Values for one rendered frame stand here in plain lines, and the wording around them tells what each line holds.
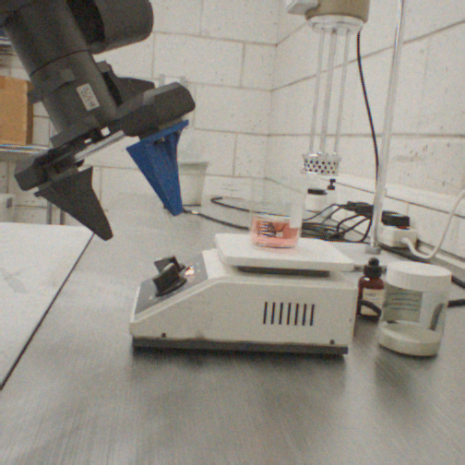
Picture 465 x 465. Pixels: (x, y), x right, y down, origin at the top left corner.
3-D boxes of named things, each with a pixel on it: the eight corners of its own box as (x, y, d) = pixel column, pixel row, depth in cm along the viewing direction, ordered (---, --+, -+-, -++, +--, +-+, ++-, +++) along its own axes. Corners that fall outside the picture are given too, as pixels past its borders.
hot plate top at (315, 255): (222, 265, 50) (223, 255, 50) (213, 240, 62) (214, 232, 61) (356, 272, 51) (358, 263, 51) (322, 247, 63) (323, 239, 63)
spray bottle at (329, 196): (325, 215, 160) (329, 177, 158) (337, 218, 158) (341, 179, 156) (318, 216, 157) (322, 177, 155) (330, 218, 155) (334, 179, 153)
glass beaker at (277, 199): (304, 250, 57) (313, 169, 56) (295, 260, 52) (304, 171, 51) (246, 243, 59) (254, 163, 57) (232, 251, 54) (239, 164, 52)
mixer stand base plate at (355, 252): (228, 263, 88) (228, 256, 88) (214, 240, 107) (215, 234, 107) (412, 272, 92) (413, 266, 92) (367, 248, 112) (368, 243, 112)
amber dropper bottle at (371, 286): (348, 313, 67) (355, 254, 66) (369, 311, 68) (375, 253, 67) (364, 321, 64) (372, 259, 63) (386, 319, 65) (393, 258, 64)
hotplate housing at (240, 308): (127, 351, 50) (132, 260, 48) (137, 306, 62) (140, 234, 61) (375, 360, 52) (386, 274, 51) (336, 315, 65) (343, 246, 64)
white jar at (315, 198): (325, 212, 167) (327, 190, 166) (304, 210, 168) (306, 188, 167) (326, 210, 173) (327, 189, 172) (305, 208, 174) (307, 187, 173)
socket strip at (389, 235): (390, 247, 115) (393, 226, 114) (330, 219, 153) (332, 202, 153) (416, 249, 116) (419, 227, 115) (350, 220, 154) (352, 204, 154)
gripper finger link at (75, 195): (53, 183, 51) (98, 162, 56) (29, 194, 53) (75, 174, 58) (89, 252, 53) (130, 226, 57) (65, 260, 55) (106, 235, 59)
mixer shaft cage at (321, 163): (305, 174, 94) (321, 15, 90) (295, 172, 101) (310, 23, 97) (345, 177, 95) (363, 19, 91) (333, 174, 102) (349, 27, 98)
